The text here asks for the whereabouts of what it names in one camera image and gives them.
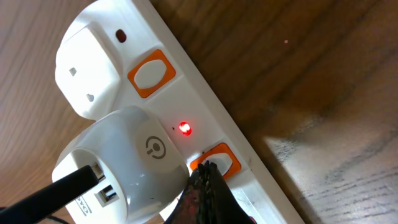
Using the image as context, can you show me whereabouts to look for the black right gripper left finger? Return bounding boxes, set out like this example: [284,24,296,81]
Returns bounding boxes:
[164,164,207,224]

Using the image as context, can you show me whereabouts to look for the black USB charging cable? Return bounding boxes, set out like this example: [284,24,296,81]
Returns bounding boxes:
[0,164,100,224]

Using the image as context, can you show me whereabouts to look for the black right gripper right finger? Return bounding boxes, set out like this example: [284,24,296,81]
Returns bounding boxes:
[203,162,256,224]

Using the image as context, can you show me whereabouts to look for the white USB charger adapter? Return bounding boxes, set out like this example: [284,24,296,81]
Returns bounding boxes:
[52,106,189,223]

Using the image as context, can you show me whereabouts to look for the white power strip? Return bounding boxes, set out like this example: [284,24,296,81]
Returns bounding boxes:
[61,1,302,223]

